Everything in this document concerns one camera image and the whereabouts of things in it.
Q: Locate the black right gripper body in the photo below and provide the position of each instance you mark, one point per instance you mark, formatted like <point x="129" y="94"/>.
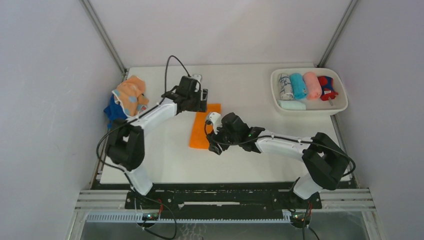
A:
<point x="225" y="140"/>

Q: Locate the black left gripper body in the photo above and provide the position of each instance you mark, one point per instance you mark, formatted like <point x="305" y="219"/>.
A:
<point x="194" y="103"/>

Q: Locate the orange towel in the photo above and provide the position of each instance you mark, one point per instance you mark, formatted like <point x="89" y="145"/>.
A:
<point x="198" y="139"/>

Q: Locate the light mint green towel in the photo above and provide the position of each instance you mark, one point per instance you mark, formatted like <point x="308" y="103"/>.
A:
<point x="292" y="105"/>

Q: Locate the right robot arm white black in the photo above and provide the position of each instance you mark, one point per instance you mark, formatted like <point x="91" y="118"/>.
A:
<point x="325" y="162"/>

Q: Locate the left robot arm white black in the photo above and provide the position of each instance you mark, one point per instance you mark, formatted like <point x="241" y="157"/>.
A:
<point x="125" y="144"/>

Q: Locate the peach patterned towel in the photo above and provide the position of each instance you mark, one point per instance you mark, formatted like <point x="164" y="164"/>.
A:
<point x="129" y="96"/>

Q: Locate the white patterned rolled towel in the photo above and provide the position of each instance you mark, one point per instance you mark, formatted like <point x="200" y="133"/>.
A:
<point x="285" y="87"/>

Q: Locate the white plastic basket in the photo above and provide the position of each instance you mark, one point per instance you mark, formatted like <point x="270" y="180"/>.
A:
<point x="313" y="107"/>

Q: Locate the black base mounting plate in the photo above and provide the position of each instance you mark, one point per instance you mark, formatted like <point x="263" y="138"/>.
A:
<point x="152" y="201"/>

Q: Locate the cyan rolled towel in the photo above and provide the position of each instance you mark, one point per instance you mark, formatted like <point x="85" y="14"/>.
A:
<point x="299" y="88"/>

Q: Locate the pink rolled towel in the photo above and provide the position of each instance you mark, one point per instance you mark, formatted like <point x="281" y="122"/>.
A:
<point x="313" y="86"/>

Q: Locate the red blue rolled towel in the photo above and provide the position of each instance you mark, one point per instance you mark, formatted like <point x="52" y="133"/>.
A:
<point x="328" y="91"/>

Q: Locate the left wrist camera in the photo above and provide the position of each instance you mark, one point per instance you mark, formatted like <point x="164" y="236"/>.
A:
<point x="189" y="85"/>

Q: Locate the white slotted cable duct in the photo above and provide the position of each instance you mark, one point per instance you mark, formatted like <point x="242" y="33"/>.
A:
<point x="128" y="217"/>

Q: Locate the left corner aluminium post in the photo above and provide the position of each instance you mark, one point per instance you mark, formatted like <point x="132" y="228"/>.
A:
<point x="104" y="36"/>

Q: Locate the corner aluminium post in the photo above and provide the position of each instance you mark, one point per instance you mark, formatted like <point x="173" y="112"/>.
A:
<point x="338" y="33"/>
<point x="104" y="36"/>

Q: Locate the aluminium frame rail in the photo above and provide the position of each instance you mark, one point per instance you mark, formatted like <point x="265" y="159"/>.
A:
<point x="350" y="200"/>

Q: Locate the right corner aluminium post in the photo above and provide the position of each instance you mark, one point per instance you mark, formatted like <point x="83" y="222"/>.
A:
<point x="338" y="33"/>

